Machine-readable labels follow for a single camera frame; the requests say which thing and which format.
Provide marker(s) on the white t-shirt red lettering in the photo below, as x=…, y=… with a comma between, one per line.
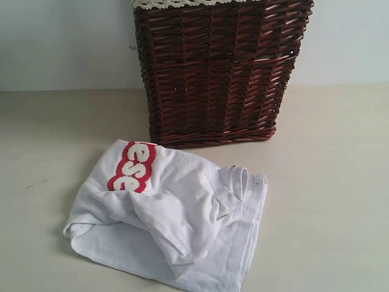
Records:
x=170, y=216

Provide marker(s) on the dark red wicker basket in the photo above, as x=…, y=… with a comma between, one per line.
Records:
x=216, y=75

